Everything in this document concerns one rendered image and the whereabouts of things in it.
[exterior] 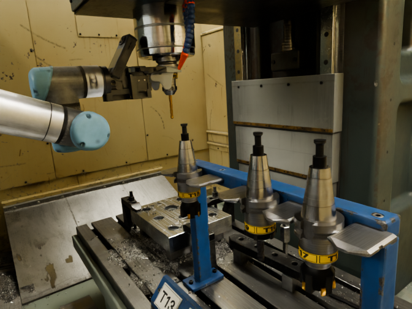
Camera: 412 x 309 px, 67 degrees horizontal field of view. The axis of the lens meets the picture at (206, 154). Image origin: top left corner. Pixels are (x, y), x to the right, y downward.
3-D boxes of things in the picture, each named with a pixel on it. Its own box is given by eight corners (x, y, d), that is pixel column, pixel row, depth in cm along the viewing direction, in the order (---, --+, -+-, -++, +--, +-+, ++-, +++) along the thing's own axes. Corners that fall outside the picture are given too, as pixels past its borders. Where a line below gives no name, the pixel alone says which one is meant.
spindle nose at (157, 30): (206, 53, 82) (203, 5, 80) (150, 53, 75) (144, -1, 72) (179, 59, 96) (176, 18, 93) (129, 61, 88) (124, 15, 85)
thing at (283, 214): (284, 228, 42) (284, 222, 42) (256, 216, 46) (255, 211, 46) (316, 214, 46) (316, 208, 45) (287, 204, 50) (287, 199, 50)
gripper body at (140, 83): (143, 97, 87) (99, 101, 80) (138, 65, 85) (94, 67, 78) (154, 97, 81) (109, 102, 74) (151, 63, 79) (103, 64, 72)
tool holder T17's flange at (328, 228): (352, 232, 41) (352, 214, 41) (329, 249, 37) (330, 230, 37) (309, 219, 46) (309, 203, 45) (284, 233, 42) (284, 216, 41)
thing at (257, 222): (282, 228, 51) (281, 209, 50) (259, 238, 48) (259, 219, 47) (260, 218, 55) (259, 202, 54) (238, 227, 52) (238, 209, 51)
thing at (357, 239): (364, 263, 33) (365, 256, 33) (320, 244, 37) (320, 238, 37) (395, 241, 37) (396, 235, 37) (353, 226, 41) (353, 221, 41)
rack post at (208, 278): (193, 293, 77) (183, 179, 71) (182, 283, 82) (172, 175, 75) (224, 278, 83) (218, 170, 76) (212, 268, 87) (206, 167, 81)
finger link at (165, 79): (182, 88, 86) (149, 91, 83) (180, 66, 85) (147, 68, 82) (186, 87, 83) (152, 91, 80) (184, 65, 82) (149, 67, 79)
